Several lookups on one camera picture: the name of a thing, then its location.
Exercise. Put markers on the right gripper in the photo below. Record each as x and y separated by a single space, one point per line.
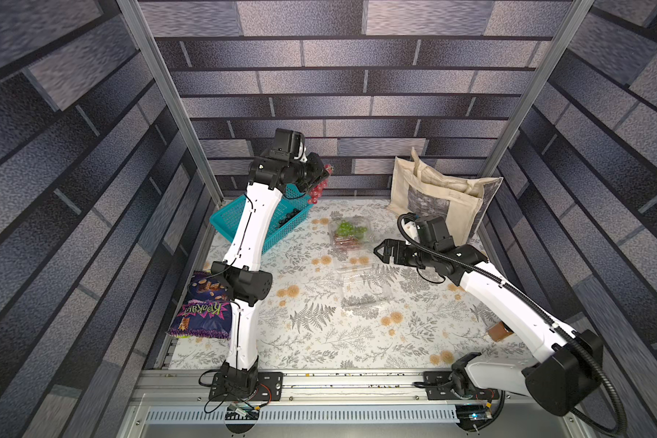
394 254

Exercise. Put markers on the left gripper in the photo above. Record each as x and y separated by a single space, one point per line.
319 172

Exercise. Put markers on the teal plastic basket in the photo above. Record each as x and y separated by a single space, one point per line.
227 219

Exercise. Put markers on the red grape bunch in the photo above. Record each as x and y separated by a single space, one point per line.
317 189
347 242

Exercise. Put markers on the clear clamshell container front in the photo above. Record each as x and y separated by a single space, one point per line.
364 221

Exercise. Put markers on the clear clamshell container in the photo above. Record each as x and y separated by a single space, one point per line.
364 221
362 286

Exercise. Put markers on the green grape bunch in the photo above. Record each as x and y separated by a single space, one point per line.
347 229

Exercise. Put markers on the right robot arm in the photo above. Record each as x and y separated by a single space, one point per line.
567 363

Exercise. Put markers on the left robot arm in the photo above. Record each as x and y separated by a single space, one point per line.
246 283

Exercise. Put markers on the black grape bunch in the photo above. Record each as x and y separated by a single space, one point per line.
288 221

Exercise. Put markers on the beige canvas tote bag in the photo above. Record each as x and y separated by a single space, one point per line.
420 189

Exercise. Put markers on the floral tablecloth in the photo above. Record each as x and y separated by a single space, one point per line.
428 323

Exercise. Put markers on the brown bottle black cap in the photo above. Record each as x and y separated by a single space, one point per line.
499 331

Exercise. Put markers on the purple snack bag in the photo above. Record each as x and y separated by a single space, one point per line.
206 313

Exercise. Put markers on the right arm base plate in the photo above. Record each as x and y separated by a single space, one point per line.
439 385

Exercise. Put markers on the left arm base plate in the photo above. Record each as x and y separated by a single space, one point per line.
264 387

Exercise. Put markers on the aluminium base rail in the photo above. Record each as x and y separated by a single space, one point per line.
313 403

